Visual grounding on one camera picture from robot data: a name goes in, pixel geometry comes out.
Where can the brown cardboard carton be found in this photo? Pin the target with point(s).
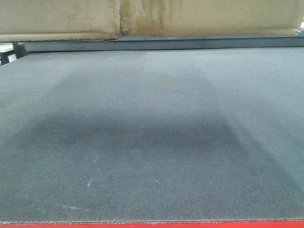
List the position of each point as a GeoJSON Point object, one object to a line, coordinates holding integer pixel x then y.
{"type": "Point", "coordinates": [48, 20]}

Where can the red conveyor edge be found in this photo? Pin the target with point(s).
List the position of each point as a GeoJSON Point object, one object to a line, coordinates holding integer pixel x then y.
{"type": "Point", "coordinates": [227, 224]}

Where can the dark grey conveyor belt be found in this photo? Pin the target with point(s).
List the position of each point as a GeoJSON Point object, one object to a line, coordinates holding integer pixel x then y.
{"type": "Point", "coordinates": [153, 136]}

